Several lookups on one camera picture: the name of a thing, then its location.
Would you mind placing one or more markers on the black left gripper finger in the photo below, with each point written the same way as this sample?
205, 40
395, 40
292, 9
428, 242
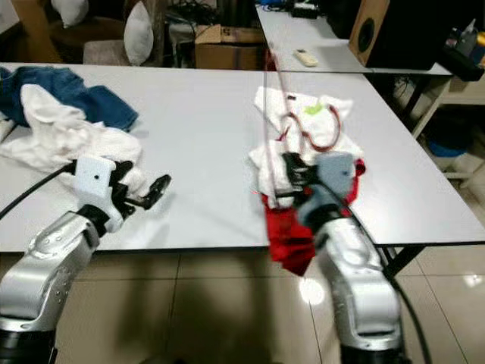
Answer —
160, 189
122, 171

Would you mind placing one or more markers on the red plastic clothes hanger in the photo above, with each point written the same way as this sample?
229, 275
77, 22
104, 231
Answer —
337, 125

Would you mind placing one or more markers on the white T-shirt with flag print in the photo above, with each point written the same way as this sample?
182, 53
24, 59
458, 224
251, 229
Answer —
61, 136

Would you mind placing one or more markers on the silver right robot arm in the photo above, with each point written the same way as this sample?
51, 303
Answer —
356, 288

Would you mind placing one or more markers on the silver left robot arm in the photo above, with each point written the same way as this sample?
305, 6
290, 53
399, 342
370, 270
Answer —
45, 288

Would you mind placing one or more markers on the red cloth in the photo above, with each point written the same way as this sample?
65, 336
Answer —
288, 235

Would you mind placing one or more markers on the blue jeans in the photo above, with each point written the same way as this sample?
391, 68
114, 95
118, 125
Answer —
91, 102

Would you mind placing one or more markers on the beige remote control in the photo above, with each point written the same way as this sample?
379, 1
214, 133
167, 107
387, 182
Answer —
307, 58

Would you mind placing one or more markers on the grey upholstered chair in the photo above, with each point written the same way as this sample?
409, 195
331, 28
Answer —
102, 53

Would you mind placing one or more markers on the white pillow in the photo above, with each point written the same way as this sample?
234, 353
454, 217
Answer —
70, 10
139, 36

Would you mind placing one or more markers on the open brown cardboard box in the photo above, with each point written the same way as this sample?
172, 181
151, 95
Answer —
227, 53

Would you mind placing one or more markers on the blue bucket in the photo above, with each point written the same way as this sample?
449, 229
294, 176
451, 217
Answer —
449, 136

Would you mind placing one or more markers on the flat black device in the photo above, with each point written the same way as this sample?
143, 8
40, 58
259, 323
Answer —
305, 11

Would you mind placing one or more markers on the brown wooden board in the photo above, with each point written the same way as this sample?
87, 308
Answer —
34, 30

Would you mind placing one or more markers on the wooden black speaker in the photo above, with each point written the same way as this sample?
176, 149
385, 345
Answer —
409, 34

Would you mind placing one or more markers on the black power tool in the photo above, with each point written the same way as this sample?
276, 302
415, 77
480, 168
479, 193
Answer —
466, 61

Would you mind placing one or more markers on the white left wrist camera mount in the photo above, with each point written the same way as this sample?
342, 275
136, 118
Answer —
95, 186

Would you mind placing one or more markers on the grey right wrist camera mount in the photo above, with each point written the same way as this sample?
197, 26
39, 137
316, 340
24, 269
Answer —
337, 174

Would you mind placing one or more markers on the white table with black frame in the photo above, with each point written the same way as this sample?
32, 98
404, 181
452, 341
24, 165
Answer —
197, 152
333, 38

